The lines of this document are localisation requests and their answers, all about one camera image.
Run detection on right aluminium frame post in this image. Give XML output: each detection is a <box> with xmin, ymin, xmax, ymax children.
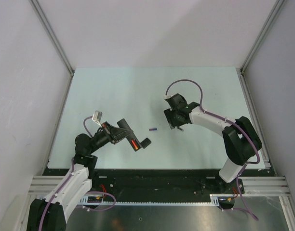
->
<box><xmin>240</xmin><ymin>0</ymin><xmax>287</xmax><ymax>75</ymax></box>

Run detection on aluminium frame post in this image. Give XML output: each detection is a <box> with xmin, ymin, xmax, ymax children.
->
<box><xmin>29</xmin><ymin>0</ymin><xmax>74</xmax><ymax>76</ymax></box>
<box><xmin>240</xmin><ymin>0</ymin><xmax>287</xmax><ymax>75</ymax></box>

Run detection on black battery cover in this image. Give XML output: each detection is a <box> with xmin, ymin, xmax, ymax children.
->
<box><xmin>140</xmin><ymin>138</ymin><xmax>151</xmax><ymax>149</ymax></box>

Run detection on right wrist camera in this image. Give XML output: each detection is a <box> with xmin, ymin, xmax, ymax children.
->
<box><xmin>164</xmin><ymin>94</ymin><xmax>175</xmax><ymax>100</ymax></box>

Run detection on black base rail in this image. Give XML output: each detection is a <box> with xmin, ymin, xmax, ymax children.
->
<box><xmin>42</xmin><ymin>167</ymin><xmax>276</xmax><ymax>203</ymax></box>

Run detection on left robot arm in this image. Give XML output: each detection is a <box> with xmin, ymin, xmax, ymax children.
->
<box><xmin>27</xmin><ymin>119</ymin><xmax>134</xmax><ymax>231</ymax></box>

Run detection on left aluminium frame post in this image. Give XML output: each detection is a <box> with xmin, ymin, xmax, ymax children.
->
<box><xmin>29</xmin><ymin>0</ymin><xmax>74</xmax><ymax>76</ymax></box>

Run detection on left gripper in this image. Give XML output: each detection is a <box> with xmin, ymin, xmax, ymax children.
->
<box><xmin>88</xmin><ymin>121</ymin><xmax>133</xmax><ymax>154</ymax></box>

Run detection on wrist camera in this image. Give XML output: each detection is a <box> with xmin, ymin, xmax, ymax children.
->
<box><xmin>164</xmin><ymin>94</ymin><xmax>175</xmax><ymax>100</ymax></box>
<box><xmin>92</xmin><ymin>110</ymin><xmax>102</xmax><ymax>126</ymax></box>

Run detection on grey slotted cable duct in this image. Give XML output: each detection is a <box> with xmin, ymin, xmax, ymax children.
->
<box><xmin>76</xmin><ymin>194</ymin><xmax>222</xmax><ymax>205</ymax></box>

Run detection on black remote control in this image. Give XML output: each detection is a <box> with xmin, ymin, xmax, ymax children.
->
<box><xmin>117</xmin><ymin>118</ymin><xmax>141</xmax><ymax>152</ymax></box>

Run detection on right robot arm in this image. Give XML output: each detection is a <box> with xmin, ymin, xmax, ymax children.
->
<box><xmin>164</xmin><ymin>94</ymin><xmax>262</xmax><ymax>193</ymax></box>

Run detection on red orange battery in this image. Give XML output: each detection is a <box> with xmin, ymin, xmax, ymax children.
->
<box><xmin>131</xmin><ymin>139</ymin><xmax>138</xmax><ymax>150</ymax></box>

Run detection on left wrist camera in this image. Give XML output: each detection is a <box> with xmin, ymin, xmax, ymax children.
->
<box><xmin>92</xmin><ymin>110</ymin><xmax>102</xmax><ymax>126</ymax></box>

